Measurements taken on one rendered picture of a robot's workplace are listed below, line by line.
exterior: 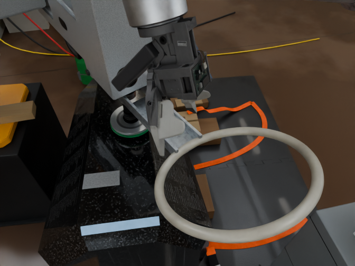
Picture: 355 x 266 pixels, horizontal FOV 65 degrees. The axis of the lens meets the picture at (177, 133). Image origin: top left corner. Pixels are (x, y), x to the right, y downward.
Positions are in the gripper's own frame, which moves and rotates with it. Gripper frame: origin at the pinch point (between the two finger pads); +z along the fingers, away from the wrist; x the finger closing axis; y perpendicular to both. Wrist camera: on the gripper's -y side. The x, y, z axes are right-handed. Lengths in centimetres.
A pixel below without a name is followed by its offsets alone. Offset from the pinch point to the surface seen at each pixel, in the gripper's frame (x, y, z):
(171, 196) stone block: 36, -35, 59
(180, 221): 1.4, -6.9, 28.1
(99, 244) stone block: 6, -54, 60
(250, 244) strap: 77, -17, 138
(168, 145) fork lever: 31.0, -25.2, 26.6
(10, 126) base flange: 36, -126, 25
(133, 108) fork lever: 42, -44, 17
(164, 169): 20.2, -21.8, 28.1
